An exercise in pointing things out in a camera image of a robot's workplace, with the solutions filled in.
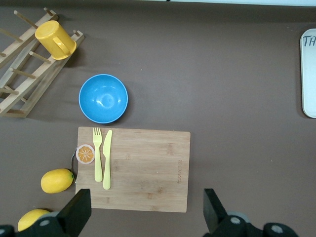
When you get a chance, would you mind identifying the yellow plastic fork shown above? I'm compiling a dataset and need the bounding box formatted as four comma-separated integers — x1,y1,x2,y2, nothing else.
92,127,103,183

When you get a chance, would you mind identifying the yellow plastic mug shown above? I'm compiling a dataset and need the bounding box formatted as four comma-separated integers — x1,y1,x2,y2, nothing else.
34,20,78,61

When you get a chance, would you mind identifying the wooden cutting board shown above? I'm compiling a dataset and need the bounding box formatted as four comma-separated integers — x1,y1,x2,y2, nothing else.
71,126,191,213

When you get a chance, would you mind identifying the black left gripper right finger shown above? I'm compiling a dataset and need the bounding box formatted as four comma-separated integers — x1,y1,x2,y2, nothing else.
203,189,232,233

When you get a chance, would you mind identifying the wooden drying rack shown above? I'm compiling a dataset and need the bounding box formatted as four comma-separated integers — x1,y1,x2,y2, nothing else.
0,7,85,119

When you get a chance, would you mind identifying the toy orange slice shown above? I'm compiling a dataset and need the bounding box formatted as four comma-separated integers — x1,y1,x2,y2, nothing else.
75,144,96,164

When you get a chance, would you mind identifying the cream bear print tray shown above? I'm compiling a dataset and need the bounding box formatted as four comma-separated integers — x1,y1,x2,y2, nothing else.
300,28,316,119

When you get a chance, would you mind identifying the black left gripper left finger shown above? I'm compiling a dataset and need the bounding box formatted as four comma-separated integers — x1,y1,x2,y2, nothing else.
56,189,92,237

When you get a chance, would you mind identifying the yellow lemon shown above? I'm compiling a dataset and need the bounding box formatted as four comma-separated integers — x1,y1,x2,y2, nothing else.
17,208,51,232
40,168,75,194

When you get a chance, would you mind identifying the blue bowl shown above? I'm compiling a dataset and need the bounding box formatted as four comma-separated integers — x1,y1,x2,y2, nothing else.
79,74,129,124

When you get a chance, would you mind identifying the yellow plastic knife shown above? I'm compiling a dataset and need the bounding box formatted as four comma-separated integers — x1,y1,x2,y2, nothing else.
102,129,113,190

